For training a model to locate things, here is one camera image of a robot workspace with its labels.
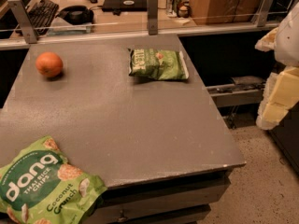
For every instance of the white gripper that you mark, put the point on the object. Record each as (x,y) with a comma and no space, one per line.
(289,38)

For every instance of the green jalapeno chip bag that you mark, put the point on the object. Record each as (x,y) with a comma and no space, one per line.
(158,64)

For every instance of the green rice chip bag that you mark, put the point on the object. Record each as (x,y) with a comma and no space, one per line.
(40,187)

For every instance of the brown cardboard box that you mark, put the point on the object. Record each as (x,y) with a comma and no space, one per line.
(222,11)

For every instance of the metal can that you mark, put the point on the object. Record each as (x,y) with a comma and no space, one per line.
(172,7)

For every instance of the grey cabinet drawers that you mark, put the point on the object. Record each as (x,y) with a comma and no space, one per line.
(183,200)

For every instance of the black laptop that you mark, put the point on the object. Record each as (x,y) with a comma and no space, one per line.
(124,5)

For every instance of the black headphones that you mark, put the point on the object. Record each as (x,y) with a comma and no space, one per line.
(76,15)

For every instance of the orange fruit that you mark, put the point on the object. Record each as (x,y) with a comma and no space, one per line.
(49,64)

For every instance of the black keyboard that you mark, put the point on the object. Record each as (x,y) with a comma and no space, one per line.
(42,14)

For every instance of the glass divider with metal posts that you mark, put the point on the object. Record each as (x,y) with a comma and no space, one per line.
(153,21)

